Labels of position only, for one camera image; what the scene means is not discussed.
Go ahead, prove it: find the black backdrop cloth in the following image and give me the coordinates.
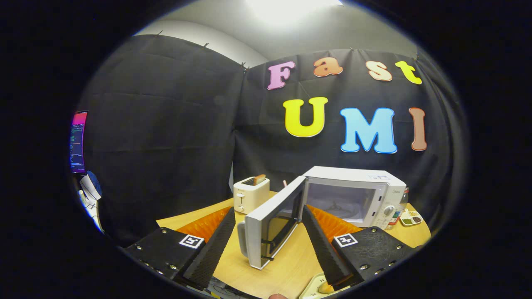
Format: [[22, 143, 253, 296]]
[[77, 34, 468, 246]]

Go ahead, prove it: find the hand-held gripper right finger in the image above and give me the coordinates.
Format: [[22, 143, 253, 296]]
[[302, 205, 416, 291]]

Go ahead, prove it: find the white toaster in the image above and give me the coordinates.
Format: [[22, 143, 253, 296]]
[[233, 176, 271, 215]]

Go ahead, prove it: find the white and blue device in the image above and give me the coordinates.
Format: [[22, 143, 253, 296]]
[[79, 171, 104, 233]]

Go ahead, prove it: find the computer monitor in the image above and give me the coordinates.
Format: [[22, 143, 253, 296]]
[[69, 110, 89, 174]]

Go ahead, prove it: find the pale green plate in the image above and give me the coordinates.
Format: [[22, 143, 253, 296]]
[[298, 272, 346, 299]]

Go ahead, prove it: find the clear plastic water bottle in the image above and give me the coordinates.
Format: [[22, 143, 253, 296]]
[[387, 187, 409, 230]]

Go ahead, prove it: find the white divided dish of beans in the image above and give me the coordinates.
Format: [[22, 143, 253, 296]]
[[399, 210, 424, 227]]

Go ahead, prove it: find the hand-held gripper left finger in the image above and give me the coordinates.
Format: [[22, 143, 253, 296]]
[[125, 206, 236, 290]]

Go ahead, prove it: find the white microwave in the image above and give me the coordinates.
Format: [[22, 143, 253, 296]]
[[237, 166, 407, 270]]

